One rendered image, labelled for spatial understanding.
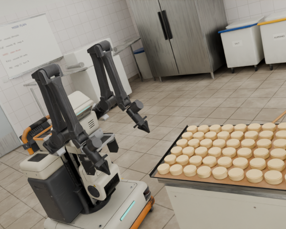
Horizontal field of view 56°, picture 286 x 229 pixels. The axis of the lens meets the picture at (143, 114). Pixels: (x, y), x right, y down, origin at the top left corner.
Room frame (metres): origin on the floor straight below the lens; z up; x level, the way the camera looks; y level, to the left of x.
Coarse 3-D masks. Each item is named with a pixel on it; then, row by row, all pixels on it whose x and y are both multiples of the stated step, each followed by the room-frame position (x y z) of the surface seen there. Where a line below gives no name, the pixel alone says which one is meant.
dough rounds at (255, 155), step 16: (192, 128) 1.15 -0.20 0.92; (208, 128) 1.12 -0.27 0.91; (224, 128) 1.05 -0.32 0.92; (240, 128) 1.01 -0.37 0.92; (256, 128) 0.97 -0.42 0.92; (272, 128) 0.93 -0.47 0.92; (192, 144) 1.01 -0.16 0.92; (208, 144) 0.97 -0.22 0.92; (224, 144) 0.94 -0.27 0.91; (240, 144) 0.92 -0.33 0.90; (256, 144) 0.88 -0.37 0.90; (272, 144) 0.85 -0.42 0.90; (176, 160) 0.94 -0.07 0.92; (192, 160) 0.90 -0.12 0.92; (208, 160) 0.86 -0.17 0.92; (224, 160) 0.83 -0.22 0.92; (240, 160) 0.80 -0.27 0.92; (256, 160) 0.77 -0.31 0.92; (272, 160) 0.74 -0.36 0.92; (160, 176) 0.90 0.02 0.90; (176, 176) 0.86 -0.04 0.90; (192, 176) 0.83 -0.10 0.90; (208, 176) 0.79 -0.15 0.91; (224, 176) 0.76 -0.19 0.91; (240, 176) 0.72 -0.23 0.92; (256, 176) 0.69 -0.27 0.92; (272, 176) 0.67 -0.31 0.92
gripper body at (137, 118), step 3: (135, 114) 1.63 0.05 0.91; (138, 114) 1.64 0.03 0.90; (132, 117) 1.63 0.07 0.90; (135, 117) 1.63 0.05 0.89; (138, 117) 1.63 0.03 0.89; (141, 117) 1.64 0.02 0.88; (144, 117) 1.64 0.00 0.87; (135, 120) 1.62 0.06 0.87; (138, 120) 1.62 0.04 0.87; (141, 120) 1.61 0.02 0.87; (138, 123) 1.59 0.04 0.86; (135, 126) 1.61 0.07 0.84
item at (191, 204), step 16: (176, 192) 0.89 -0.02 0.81; (192, 192) 0.85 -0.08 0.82; (208, 192) 0.81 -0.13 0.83; (224, 192) 0.77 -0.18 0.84; (240, 192) 0.74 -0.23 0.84; (176, 208) 0.91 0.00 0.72; (192, 208) 0.86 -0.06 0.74; (208, 208) 0.82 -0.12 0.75; (224, 208) 0.78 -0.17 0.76; (240, 208) 0.74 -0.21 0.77; (256, 208) 0.70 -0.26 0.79; (272, 208) 0.67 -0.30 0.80; (192, 224) 0.87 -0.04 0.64; (208, 224) 0.83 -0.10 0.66; (224, 224) 0.79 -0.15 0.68; (240, 224) 0.75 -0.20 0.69; (256, 224) 0.71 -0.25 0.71; (272, 224) 0.68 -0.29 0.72
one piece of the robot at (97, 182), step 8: (96, 112) 1.77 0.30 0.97; (80, 120) 1.64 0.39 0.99; (88, 120) 1.67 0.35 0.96; (96, 120) 1.73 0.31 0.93; (88, 128) 1.66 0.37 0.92; (96, 128) 1.72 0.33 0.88; (72, 144) 1.55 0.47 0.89; (72, 152) 1.66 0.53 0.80; (80, 152) 1.61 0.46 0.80; (80, 168) 1.63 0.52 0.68; (112, 168) 1.67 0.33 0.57; (88, 176) 1.58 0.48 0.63; (96, 176) 1.59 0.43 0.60; (104, 176) 1.60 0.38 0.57; (112, 176) 1.64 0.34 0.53; (120, 176) 1.71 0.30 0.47; (88, 184) 1.60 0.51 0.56; (96, 184) 1.55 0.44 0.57; (104, 184) 1.57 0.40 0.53; (88, 192) 1.63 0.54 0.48; (96, 192) 1.57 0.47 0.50; (104, 192) 1.56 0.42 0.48
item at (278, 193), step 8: (184, 184) 0.87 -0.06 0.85; (192, 184) 0.85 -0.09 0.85; (200, 184) 0.83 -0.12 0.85; (208, 184) 0.81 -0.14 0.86; (216, 184) 0.79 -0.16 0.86; (248, 192) 0.73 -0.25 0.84; (256, 192) 0.71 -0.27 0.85; (264, 192) 0.69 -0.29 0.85; (272, 192) 0.68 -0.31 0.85; (280, 192) 0.66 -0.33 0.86
